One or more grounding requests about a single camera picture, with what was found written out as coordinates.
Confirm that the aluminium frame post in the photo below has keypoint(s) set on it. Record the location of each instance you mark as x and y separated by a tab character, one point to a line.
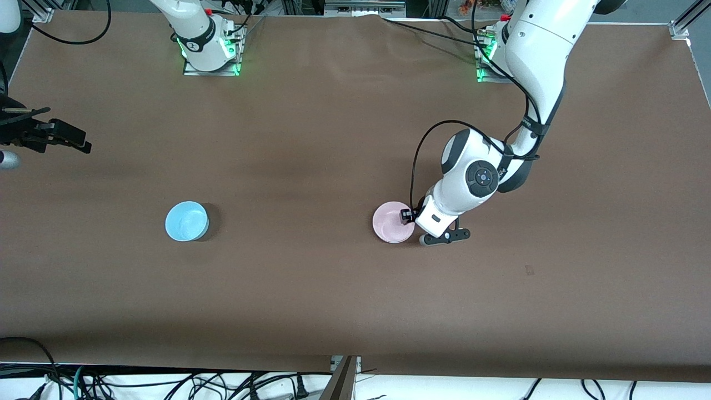
344	383

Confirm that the pink plastic bowl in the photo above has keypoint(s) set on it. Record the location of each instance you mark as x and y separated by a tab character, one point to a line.
389	225

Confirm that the black power plug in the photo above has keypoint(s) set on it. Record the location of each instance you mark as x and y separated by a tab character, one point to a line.
301	389

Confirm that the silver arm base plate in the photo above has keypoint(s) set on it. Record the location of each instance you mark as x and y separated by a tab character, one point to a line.
489	78
194	72

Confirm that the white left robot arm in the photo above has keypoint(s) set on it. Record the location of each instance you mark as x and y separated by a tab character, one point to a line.
533	44

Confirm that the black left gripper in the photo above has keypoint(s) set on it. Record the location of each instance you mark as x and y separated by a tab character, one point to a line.
410	215

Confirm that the brown paper table cover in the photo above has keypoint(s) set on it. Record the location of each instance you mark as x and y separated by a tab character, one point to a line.
333	305

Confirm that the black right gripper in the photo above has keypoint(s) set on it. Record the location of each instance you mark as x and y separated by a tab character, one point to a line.
16	133

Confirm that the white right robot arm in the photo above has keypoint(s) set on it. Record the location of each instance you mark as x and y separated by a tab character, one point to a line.
194	33

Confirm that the blue plastic bowl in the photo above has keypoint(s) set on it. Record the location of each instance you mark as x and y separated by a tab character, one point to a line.
186	221

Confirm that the silver electronics box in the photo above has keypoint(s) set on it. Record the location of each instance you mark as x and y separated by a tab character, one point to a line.
361	6

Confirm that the aluminium frame profile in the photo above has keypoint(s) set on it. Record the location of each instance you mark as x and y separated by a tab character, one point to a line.
41	14
686	22

